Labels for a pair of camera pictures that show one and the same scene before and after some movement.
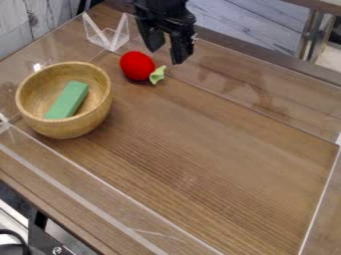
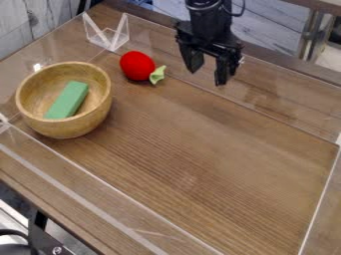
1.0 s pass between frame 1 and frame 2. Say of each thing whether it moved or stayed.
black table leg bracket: stayed
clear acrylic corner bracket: stayed
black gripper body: moved
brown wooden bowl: stayed
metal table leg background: stayed
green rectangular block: stayed
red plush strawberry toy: stayed
